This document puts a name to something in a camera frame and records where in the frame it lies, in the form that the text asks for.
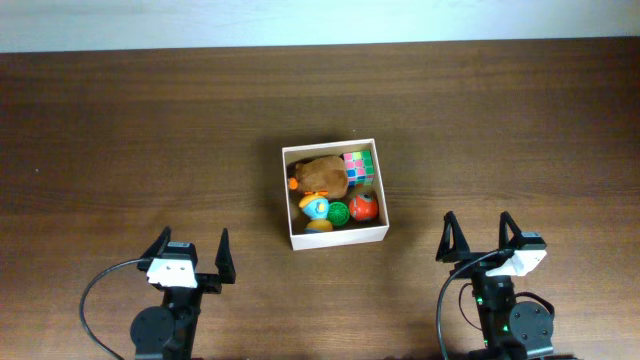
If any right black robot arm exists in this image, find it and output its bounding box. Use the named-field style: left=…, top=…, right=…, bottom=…
left=436, top=211, right=575, bottom=360

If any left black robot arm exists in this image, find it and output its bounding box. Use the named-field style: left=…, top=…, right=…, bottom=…
left=130, top=227, right=236, bottom=360

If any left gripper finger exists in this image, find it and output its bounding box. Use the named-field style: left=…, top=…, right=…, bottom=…
left=215, top=228, right=236, bottom=284
left=137, top=226, right=198, bottom=272

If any black cable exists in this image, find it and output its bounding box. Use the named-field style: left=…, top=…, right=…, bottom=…
left=78, top=258, right=151, bottom=360
left=436, top=249, right=515, bottom=360

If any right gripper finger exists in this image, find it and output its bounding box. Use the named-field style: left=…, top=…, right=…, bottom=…
left=436, top=211, right=471, bottom=263
left=498, top=211, right=547, bottom=251

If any orange and blue duck toy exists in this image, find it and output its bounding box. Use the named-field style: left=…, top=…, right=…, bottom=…
left=298, top=193, right=333, bottom=234

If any red ball with eye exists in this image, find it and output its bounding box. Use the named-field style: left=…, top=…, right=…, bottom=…
left=348, top=189, right=379, bottom=222

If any brown plush bear toy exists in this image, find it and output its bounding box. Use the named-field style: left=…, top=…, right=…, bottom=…
left=287, top=155, right=349, bottom=199

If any white open cardboard box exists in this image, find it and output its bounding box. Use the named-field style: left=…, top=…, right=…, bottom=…
left=282, top=138, right=390, bottom=251

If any right black cable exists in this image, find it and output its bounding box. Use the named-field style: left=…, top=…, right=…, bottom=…
left=436, top=249, right=515, bottom=360

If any multicoloured puzzle cube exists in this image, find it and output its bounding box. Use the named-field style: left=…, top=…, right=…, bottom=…
left=342, top=150, right=375, bottom=187

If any green round plastic toy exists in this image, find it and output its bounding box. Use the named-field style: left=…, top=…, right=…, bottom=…
left=327, top=201, right=351, bottom=227

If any left black cable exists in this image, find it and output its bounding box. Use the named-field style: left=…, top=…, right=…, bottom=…
left=78, top=258, right=151, bottom=360

